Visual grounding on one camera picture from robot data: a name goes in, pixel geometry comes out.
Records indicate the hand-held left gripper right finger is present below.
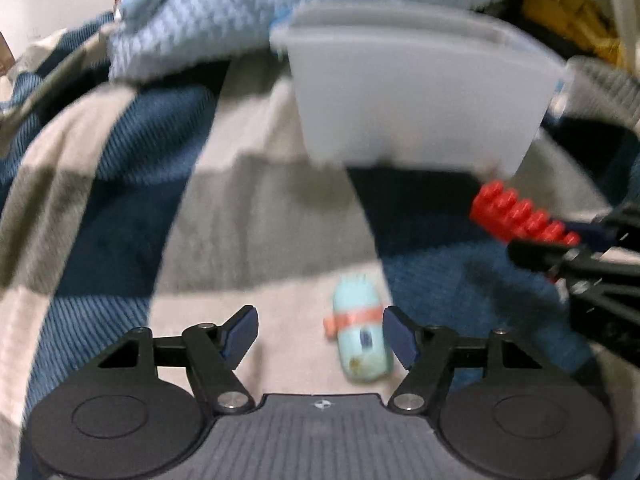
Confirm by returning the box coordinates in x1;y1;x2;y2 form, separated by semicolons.
382;305;547;415

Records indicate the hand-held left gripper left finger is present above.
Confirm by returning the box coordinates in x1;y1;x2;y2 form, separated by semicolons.
96;305;260;415

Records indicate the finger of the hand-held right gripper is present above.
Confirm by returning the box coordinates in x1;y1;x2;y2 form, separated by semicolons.
506;237;640;357
577;204;640;251

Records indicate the light teal capsule toy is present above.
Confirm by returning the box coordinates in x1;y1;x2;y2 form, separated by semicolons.
323;273;390;384

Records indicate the red toy building brick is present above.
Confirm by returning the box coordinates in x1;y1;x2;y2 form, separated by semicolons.
468;180;582;250

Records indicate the translucent white plastic container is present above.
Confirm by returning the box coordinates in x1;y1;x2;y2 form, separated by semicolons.
269;1;570;178

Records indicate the black cloth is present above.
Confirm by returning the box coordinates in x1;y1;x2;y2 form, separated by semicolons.
537;110;640;211

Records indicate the grey knitted cloth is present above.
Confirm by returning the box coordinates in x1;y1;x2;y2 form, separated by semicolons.
550;56;640;128

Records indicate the blue grey checked blanket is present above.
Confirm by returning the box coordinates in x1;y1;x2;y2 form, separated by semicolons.
0;12;640;480

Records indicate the yellow cloth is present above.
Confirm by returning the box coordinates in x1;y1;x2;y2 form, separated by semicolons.
521;0;627;70

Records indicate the blue dotted baby blanket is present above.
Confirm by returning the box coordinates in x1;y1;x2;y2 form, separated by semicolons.
106;0;568;87

